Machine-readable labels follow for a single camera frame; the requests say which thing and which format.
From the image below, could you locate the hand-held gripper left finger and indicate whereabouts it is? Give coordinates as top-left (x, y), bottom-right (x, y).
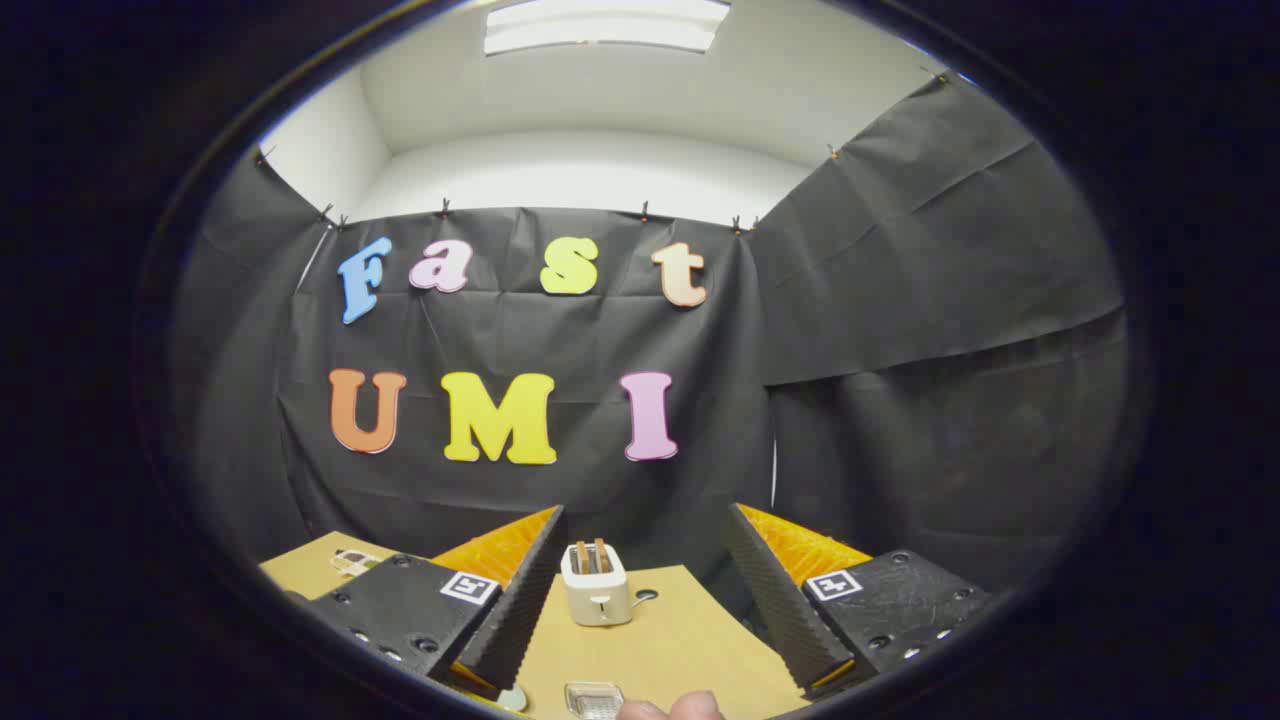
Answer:
top-left (300, 505), bottom-right (569, 701)

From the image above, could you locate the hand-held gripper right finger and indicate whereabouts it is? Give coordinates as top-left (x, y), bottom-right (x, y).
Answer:
top-left (725, 502), bottom-right (993, 699)

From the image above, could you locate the white toaster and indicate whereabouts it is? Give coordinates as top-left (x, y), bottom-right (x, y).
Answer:
top-left (560, 540), bottom-right (633, 628)

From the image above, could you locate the ceiling light panel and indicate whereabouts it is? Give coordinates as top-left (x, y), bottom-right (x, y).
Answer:
top-left (483, 0), bottom-right (733, 56)

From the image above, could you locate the metal wire basket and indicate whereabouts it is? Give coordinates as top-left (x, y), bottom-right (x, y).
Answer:
top-left (564, 682), bottom-right (625, 720)

